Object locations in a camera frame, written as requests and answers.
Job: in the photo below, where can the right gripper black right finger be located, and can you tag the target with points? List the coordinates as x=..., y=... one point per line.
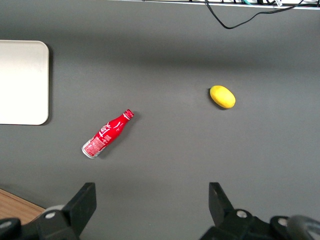
x=225, y=215

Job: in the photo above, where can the yellow lemon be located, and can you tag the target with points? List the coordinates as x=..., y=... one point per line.
x=222, y=97

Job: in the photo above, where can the red cola bottle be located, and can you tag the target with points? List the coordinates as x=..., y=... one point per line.
x=105, y=135

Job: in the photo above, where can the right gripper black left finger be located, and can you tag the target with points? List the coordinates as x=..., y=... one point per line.
x=75, y=215

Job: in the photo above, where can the cream rectangular tray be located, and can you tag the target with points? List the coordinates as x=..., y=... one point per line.
x=22, y=82

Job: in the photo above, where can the wooden drawer cabinet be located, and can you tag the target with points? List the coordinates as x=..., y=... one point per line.
x=15, y=207

